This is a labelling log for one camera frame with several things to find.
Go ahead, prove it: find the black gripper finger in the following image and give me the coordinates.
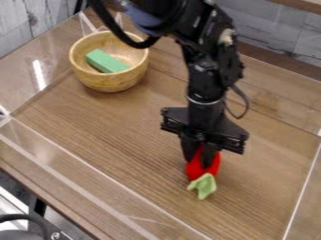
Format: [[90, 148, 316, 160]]
[[201, 143, 218, 169], [180, 137, 199, 162]]

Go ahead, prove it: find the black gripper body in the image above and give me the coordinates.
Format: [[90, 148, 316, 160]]
[[160, 97, 250, 155]]

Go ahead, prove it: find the green foam block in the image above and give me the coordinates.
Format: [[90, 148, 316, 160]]
[[86, 49, 130, 73]]

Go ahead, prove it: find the clear acrylic tray wall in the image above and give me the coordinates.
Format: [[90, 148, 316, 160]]
[[0, 19, 321, 240]]

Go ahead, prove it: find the wooden bowl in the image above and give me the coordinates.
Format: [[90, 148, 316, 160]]
[[69, 31, 150, 93]]

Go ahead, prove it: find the red plush fruit green leaf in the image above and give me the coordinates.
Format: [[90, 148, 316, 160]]
[[186, 146, 221, 200]]

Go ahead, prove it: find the black cable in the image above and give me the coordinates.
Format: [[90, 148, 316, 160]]
[[0, 213, 51, 240]]

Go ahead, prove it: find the black table leg bracket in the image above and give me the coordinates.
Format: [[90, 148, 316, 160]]
[[27, 195, 86, 240]]

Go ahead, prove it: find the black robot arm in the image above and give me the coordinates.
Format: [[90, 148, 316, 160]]
[[90, 0, 250, 169]]

